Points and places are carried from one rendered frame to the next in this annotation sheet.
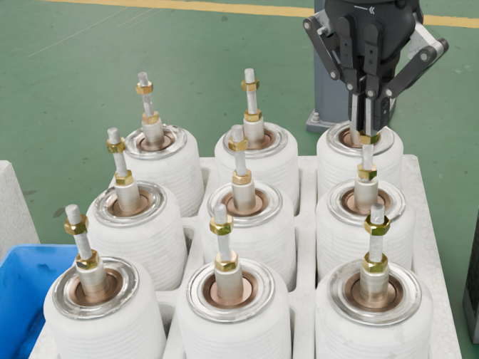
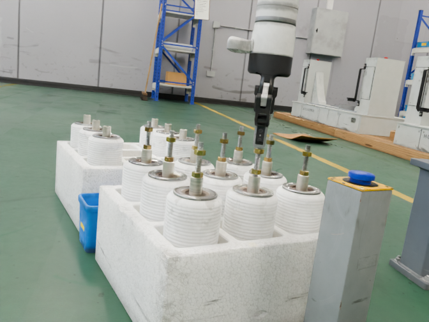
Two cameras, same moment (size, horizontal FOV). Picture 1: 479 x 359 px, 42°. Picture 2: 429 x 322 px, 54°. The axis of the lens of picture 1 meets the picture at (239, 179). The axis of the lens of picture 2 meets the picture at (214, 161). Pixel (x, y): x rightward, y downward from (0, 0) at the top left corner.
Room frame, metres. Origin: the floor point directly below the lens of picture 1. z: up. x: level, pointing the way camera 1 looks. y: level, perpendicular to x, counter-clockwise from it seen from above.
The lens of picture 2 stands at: (-0.07, -0.64, 0.45)
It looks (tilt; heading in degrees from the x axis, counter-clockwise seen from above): 11 degrees down; 49
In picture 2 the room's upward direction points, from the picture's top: 7 degrees clockwise
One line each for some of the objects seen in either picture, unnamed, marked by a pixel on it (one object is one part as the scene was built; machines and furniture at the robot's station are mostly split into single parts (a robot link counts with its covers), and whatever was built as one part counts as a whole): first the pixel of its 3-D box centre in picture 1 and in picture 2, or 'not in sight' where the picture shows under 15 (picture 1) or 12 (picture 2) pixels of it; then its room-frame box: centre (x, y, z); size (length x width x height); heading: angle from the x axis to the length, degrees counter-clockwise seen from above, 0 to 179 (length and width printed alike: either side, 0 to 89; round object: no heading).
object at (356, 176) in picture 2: not in sight; (361, 179); (0.51, -0.30, 0.32); 0.04 x 0.04 x 0.02
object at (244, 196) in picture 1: (243, 193); (221, 168); (0.49, 0.00, 0.26); 0.02 x 0.02 x 0.03
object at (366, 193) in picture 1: (366, 191); (253, 184); (0.47, -0.12, 0.26); 0.02 x 0.02 x 0.03
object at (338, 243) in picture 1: (363, 271); (246, 237); (0.47, -0.12, 0.16); 0.10 x 0.10 x 0.18
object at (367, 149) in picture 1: (367, 154); (256, 161); (0.47, -0.12, 0.31); 0.01 x 0.01 x 0.08
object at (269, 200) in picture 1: (244, 204); (219, 175); (0.49, 0.00, 0.25); 0.08 x 0.08 x 0.01
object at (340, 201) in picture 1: (366, 202); (253, 191); (0.47, -0.12, 0.25); 0.08 x 0.08 x 0.01
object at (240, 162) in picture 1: (240, 161); (223, 151); (0.49, 0.00, 0.30); 0.01 x 0.01 x 0.08
